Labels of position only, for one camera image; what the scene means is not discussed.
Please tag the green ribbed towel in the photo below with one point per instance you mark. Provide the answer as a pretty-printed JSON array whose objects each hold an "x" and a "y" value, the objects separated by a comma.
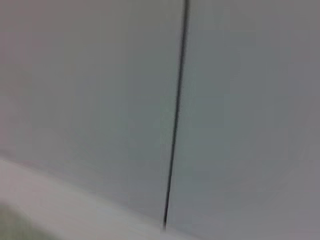
[{"x": 15, "y": 225}]

